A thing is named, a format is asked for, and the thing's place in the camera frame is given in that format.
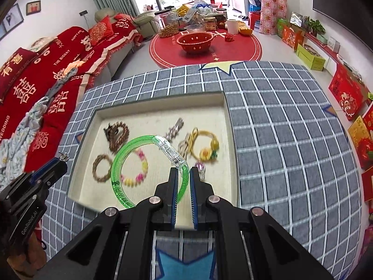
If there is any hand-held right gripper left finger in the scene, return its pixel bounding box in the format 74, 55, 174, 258
33, 168, 179, 280

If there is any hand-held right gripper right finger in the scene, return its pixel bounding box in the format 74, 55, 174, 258
189, 167, 334, 280

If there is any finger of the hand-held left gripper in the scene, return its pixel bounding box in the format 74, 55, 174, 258
29, 157, 69, 188

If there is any pastel beaded bracelet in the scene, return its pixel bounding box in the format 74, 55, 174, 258
120, 149, 149, 187

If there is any brown braided bracelet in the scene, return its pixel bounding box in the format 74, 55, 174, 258
92, 154, 114, 181

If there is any yellow flower hair tie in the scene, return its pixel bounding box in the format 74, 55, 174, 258
186, 127, 220, 162

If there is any green translucent bangle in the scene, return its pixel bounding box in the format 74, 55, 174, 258
111, 134, 190, 210

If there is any black hair claw clip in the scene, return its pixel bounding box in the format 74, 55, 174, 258
103, 124, 121, 152

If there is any rhinestone hair clip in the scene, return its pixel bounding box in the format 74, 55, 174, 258
164, 118, 185, 140

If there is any person's left hand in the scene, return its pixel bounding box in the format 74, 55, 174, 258
7, 233, 47, 280

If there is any blue floral blanket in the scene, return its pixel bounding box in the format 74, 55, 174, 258
0, 96, 50, 181

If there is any sofa with red cover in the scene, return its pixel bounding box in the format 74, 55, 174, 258
0, 26, 143, 178

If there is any grey braided cloth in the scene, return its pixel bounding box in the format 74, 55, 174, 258
44, 60, 85, 102

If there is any grey checkered table cloth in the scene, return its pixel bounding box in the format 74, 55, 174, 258
41, 61, 363, 280

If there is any red cushion with characters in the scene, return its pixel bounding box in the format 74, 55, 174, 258
0, 48, 38, 100

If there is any red cushion gold pattern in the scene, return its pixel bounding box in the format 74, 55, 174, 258
87, 16, 114, 47

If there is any red dotted bowl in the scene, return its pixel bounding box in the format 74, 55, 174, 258
176, 32, 214, 54

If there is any round red mat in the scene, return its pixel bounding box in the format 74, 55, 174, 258
149, 25, 263, 70

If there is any clear jar of nuts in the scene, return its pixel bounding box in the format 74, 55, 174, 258
154, 10, 179, 38

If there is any beige armchair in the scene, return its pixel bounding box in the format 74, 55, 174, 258
95, 7, 159, 40

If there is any small jar brown lid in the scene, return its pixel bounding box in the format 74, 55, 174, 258
203, 17, 218, 31

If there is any yellow green cardboard box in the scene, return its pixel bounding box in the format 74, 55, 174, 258
297, 44, 326, 72

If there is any red gift box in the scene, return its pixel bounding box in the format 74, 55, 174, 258
329, 64, 370, 121

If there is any red plastic stool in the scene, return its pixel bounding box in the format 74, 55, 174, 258
249, 11, 261, 30

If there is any green gift box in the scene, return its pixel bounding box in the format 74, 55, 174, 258
277, 18, 289, 38

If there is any pink patterned gift bag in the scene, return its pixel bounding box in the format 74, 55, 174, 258
260, 0, 287, 35

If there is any green potted plant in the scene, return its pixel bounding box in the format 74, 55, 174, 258
303, 16, 326, 35

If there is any black television screen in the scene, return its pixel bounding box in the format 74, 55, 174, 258
312, 0, 373, 37

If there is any brown bead bracelet in box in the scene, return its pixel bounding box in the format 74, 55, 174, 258
109, 122, 130, 152

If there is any white picture frame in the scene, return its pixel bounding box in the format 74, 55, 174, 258
3, 3, 24, 34

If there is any red picture frame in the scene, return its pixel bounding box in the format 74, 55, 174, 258
26, 0, 41, 16

